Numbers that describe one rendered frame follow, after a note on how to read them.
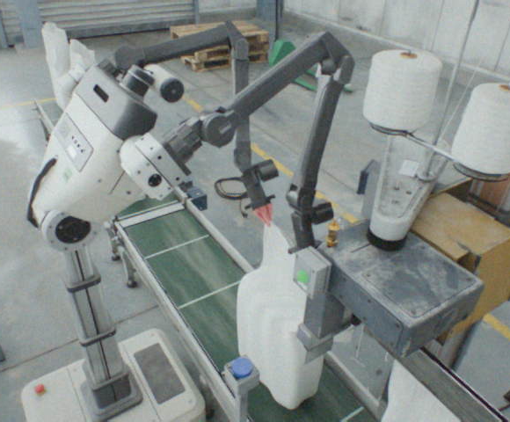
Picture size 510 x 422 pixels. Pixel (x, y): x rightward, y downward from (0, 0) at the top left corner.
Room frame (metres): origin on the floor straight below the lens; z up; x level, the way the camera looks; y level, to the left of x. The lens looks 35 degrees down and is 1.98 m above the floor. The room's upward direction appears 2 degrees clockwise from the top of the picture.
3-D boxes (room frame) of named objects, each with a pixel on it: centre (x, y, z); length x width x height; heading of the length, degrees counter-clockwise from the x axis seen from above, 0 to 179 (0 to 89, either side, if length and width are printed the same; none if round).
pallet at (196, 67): (6.80, 0.62, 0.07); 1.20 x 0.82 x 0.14; 122
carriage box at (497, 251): (0.97, -0.58, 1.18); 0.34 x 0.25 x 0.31; 124
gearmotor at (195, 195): (2.52, 0.46, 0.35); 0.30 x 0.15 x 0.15; 34
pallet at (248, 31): (6.77, 0.62, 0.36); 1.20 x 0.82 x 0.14; 120
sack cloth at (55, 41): (3.72, 1.67, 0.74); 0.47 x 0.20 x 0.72; 37
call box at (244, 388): (0.81, 0.02, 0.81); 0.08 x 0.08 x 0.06; 34
